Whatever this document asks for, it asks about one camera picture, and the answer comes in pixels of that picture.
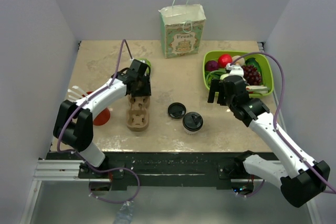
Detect brown pulp cup carrier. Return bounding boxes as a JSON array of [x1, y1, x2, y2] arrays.
[[126, 95, 150, 132]]

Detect purple toy grapes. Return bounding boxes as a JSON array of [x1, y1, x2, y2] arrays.
[[242, 65, 262, 86]]

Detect red cup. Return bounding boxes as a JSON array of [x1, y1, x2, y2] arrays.
[[85, 91, 111, 126]]

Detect clear plastic bottle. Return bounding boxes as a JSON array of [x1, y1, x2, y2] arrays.
[[113, 201, 134, 224]]

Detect purple toy onion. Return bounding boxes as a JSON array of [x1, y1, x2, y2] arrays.
[[205, 60, 219, 72]]

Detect green toy cabbage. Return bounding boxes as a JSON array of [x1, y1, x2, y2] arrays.
[[139, 58, 152, 75]]

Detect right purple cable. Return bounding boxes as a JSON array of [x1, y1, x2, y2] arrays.
[[227, 51, 336, 198]]

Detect toy mushroom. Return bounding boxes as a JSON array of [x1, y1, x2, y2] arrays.
[[232, 56, 245, 66]]

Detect white paper coffee cup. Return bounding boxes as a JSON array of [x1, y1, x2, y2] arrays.
[[184, 128, 200, 135]]

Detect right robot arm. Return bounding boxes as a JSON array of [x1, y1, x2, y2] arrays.
[[208, 75, 330, 208]]

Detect black coffee lid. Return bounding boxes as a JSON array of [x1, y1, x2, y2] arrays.
[[167, 102, 186, 119], [182, 112, 204, 132]]

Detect dark green toy pepper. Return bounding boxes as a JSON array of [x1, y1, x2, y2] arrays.
[[245, 58, 262, 74]]

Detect white wrapped straw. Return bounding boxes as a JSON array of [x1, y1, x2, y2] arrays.
[[68, 95, 79, 102], [72, 86, 88, 97], [67, 89, 83, 99]]

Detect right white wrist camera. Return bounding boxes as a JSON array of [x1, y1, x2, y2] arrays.
[[226, 63, 244, 77]]

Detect green plastic tray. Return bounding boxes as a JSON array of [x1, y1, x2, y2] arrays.
[[203, 50, 274, 98]]

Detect red toy tomato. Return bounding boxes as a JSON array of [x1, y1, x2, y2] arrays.
[[217, 54, 233, 68]]

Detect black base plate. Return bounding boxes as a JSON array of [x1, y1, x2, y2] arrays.
[[46, 152, 258, 190]]

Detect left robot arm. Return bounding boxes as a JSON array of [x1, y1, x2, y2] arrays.
[[53, 59, 151, 178]]

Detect green paper gift bag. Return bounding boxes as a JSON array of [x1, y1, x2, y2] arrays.
[[159, 0, 206, 58]]

